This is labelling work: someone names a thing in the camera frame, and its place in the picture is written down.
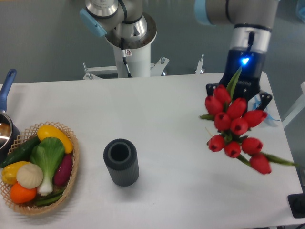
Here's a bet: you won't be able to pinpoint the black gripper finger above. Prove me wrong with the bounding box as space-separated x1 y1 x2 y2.
256 92 273 110
206 83 219 96

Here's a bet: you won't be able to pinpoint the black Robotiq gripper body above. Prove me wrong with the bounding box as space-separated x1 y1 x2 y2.
219 50 264 101

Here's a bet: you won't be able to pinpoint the red tulip bouquet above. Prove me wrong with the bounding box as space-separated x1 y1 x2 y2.
200 67 297 175

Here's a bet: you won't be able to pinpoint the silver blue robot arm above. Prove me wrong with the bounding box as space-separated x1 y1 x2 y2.
80 0 278 110

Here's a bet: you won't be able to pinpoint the black device at edge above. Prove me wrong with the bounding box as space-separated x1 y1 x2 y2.
287 193 305 219

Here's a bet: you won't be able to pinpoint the dark grey ribbed vase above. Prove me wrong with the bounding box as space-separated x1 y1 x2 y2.
103 138 139 187

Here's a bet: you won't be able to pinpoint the yellow squash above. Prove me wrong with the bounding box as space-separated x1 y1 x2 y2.
37 125 73 154

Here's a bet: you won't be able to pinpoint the purple sweet potato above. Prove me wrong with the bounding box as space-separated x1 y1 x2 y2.
53 154 73 186

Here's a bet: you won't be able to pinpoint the green bok choy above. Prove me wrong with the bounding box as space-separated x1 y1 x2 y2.
30 137 65 196

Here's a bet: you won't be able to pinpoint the dark green cucumber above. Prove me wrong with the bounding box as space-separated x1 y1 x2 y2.
0 136 40 168

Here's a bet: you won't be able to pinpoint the cream white garlic bulb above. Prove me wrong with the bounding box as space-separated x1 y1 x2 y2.
16 163 43 189

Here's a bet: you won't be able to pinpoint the green bean pods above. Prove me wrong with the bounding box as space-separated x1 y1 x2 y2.
34 189 64 207

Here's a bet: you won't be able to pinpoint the woven wicker basket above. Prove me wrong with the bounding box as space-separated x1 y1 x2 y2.
0 122 80 216

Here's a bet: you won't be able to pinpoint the yellow bell pepper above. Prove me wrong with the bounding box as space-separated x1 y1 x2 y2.
1 161 30 185

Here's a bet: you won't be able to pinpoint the orange fruit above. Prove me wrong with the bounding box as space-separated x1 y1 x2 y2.
10 183 37 204

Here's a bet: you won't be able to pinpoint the blue ribbon strap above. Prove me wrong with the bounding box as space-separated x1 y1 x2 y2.
252 95 281 123

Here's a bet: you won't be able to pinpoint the white metal frame right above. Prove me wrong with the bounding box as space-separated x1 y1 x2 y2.
282 82 305 128

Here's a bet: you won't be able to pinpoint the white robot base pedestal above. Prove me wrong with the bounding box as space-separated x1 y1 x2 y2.
83 45 170 80

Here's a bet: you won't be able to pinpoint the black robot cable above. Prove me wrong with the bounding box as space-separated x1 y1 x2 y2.
120 37 132 78

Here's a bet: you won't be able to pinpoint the blue handled saucepan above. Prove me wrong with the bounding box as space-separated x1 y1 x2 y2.
0 69 20 163

